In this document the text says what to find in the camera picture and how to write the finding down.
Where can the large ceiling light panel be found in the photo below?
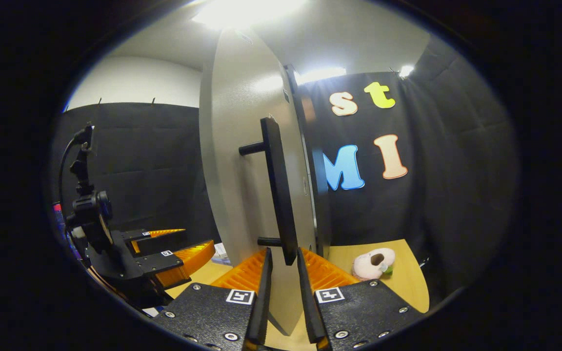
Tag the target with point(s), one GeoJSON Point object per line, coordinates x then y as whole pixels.
{"type": "Point", "coordinates": [247, 12]}

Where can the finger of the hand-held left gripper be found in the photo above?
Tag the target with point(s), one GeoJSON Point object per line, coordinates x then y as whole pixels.
{"type": "Point", "coordinates": [164, 263]}
{"type": "Point", "coordinates": [161, 240]}

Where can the beige cabinet door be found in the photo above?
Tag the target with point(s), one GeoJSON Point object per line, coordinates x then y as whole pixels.
{"type": "Point", "coordinates": [232, 185]}

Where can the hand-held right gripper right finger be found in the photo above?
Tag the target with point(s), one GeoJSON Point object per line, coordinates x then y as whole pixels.
{"type": "Point", "coordinates": [308, 302]}

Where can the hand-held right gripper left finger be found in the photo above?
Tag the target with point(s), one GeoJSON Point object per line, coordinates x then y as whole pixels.
{"type": "Point", "coordinates": [261, 302]}

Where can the pink plush toy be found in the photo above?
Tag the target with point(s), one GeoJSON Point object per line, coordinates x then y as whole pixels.
{"type": "Point", "coordinates": [372, 263]}

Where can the black backdrop cloth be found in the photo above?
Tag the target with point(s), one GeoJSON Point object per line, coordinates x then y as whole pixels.
{"type": "Point", "coordinates": [456, 195]}

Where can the small ceiling light panel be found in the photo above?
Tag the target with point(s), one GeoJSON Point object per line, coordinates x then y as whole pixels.
{"type": "Point", "coordinates": [406, 71]}

